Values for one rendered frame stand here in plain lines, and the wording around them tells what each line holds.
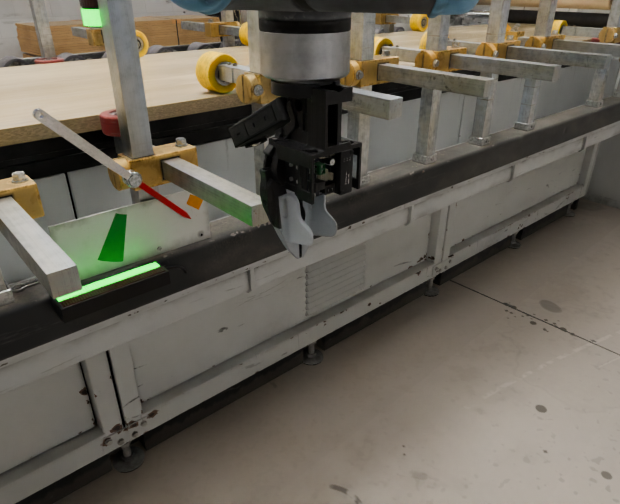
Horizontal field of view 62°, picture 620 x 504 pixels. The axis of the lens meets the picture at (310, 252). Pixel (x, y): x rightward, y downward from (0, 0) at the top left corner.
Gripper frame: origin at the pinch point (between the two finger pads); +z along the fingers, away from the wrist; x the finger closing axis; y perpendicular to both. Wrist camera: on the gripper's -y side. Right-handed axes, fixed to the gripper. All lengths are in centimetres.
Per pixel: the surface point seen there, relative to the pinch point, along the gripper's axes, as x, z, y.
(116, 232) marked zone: -10.6, 6.3, -31.6
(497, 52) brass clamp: 93, -13, -31
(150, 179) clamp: -3.7, -0.9, -31.6
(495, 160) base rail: 100, 17, -30
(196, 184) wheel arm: -1.4, -2.5, -20.9
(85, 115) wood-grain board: -5, -8, -53
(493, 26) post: 94, -18, -34
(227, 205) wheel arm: -1.4, -1.8, -12.7
